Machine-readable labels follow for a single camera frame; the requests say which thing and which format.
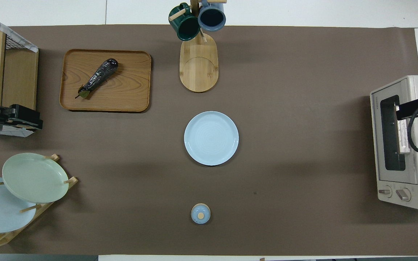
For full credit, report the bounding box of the wooden step shelf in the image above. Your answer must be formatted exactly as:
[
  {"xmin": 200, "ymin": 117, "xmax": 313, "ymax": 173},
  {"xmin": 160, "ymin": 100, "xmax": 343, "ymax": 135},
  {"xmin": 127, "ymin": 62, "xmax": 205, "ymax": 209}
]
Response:
[{"xmin": 0, "ymin": 27, "xmax": 39, "ymax": 130}]

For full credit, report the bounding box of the wooden mug tree stand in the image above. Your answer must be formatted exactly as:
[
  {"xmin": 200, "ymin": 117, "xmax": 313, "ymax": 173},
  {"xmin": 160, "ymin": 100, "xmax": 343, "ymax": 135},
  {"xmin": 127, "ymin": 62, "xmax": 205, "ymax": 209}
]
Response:
[{"xmin": 169, "ymin": 0, "xmax": 228, "ymax": 93}]

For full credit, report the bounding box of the pale green plate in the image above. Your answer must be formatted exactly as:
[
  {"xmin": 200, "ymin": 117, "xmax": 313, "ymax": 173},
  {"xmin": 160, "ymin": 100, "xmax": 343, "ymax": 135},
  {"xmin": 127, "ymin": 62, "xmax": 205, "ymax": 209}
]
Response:
[{"xmin": 2, "ymin": 153, "xmax": 70, "ymax": 203}]

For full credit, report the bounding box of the black wire basket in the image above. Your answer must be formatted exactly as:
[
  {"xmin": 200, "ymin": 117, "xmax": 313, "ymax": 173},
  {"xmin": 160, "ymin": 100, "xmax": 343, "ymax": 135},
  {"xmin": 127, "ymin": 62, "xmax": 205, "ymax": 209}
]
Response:
[{"xmin": 0, "ymin": 16, "xmax": 37, "ymax": 51}]

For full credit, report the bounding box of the brown table mat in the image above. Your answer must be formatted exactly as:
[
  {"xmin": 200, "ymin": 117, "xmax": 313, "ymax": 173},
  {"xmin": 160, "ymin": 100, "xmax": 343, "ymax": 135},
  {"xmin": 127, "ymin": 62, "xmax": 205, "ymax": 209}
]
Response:
[{"xmin": 0, "ymin": 25, "xmax": 418, "ymax": 256}]

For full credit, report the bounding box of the small blue lid wooden knob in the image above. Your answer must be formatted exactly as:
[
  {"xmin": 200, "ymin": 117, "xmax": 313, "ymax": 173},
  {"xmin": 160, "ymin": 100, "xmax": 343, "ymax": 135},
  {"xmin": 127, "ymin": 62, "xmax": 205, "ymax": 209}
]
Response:
[{"xmin": 191, "ymin": 203, "xmax": 211, "ymax": 224}]

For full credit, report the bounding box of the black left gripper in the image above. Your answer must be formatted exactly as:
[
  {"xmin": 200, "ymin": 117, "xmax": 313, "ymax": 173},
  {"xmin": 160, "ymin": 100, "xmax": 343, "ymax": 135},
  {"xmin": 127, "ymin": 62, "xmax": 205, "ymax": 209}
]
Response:
[{"xmin": 0, "ymin": 104, "xmax": 43, "ymax": 131}]

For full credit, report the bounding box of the dark green mug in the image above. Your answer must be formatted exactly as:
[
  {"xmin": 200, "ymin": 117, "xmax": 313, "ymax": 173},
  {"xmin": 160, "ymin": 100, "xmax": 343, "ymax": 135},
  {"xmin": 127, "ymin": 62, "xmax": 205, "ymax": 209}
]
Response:
[{"xmin": 168, "ymin": 3, "xmax": 201, "ymax": 41}]

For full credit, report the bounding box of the wooden plate rack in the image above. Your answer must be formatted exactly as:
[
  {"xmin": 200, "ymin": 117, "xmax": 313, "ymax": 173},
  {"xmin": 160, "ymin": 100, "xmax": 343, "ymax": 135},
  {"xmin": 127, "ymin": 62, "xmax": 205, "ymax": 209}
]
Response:
[{"xmin": 0, "ymin": 154, "xmax": 78, "ymax": 249}]

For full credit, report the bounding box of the dark purple eggplant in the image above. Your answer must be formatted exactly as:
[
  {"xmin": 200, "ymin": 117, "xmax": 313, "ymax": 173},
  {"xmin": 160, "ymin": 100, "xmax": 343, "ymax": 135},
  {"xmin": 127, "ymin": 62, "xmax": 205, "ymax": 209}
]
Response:
[{"xmin": 75, "ymin": 58, "xmax": 119, "ymax": 99}]

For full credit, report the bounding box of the light blue ribbed plate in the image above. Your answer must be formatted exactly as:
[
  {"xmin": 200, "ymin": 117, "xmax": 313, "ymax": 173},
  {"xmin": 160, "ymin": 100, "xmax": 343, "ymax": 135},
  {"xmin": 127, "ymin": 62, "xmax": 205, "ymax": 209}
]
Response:
[{"xmin": 184, "ymin": 111, "xmax": 239, "ymax": 166}]

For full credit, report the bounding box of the wooden serving tray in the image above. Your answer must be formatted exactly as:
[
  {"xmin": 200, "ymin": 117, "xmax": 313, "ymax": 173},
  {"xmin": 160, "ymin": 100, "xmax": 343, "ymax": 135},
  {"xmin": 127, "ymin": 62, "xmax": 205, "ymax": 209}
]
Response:
[{"xmin": 60, "ymin": 49, "xmax": 152, "ymax": 113}]

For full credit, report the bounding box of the blue mug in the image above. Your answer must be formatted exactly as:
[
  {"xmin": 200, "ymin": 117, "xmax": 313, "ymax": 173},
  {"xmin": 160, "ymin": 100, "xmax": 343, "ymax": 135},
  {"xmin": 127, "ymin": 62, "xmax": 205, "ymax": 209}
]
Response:
[{"xmin": 197, "ymin": 0, "xmax": 227, "ymax": 32}]

